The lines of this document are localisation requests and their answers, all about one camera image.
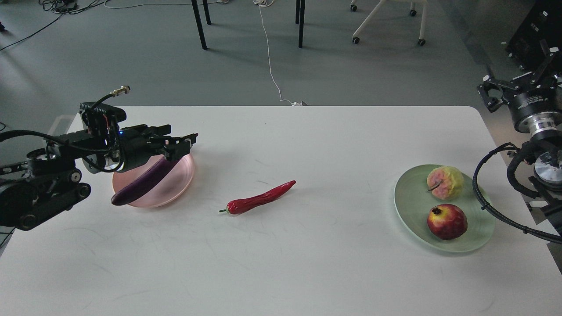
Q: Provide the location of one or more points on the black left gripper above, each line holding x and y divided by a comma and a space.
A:
139, 143

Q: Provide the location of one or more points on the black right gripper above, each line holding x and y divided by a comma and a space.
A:
542, 102

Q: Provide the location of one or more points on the purple eggplant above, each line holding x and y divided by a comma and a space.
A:
131, 185

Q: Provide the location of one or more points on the red pomegranate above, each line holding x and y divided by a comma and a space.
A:
447, 221

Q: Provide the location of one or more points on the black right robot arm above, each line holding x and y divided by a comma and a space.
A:
534, 171

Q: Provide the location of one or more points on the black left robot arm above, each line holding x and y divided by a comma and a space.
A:
51, 183

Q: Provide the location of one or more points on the pink plate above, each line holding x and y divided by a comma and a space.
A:
169, 189

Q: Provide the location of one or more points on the black equipment case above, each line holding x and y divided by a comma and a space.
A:
543, 22

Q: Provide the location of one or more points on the red chili pepper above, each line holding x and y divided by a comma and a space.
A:
240, 206

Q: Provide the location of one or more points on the green plate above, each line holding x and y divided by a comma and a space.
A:
413, 203

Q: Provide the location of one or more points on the white rolling chair base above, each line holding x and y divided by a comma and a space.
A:
384, 10

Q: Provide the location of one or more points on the black table legs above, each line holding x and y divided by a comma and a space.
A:
300, 6

